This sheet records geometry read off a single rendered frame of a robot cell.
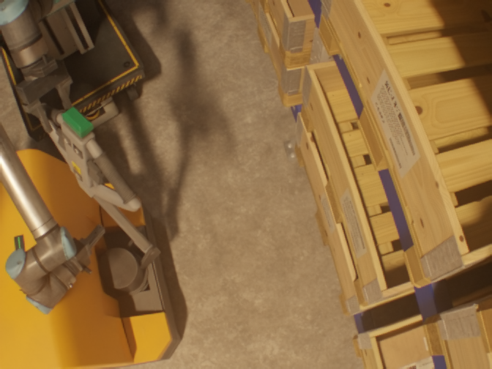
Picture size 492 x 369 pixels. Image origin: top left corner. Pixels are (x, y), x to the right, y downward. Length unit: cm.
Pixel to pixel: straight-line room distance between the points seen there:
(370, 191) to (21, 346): 131
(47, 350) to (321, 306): 135
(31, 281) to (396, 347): 135
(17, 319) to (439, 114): 143
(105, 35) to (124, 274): 131
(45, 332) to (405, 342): 133
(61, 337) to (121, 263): 55
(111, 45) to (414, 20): 170
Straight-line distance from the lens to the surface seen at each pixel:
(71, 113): 115
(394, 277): 169
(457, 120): 129
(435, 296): 128
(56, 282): 152
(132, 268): 202
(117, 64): 257
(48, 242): 141
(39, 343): 164
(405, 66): 132
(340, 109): 185
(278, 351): 237
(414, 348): 199
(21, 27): 115
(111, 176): 115
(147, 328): 207
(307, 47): 198
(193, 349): 239
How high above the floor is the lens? 237
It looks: 71 degrees down
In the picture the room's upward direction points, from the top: 3 degrees counter-clockwise
